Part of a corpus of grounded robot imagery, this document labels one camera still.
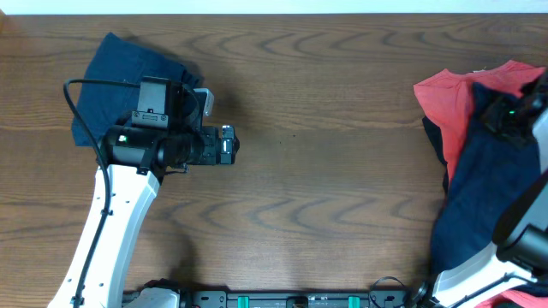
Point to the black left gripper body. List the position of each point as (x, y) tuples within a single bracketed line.
[(227, 145)]

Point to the navy blue shorts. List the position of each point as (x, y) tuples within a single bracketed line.
[(491, 173)]

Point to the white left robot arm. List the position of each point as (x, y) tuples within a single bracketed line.
[(134, 161)]

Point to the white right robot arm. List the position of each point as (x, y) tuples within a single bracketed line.
[(492, 234)]

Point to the folded navy shorts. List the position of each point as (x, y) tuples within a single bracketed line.
[(118, 60)]

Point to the red t-shirt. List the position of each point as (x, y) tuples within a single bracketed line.
[(447, 100)]

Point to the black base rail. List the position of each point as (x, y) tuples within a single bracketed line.
[(166, 293)]

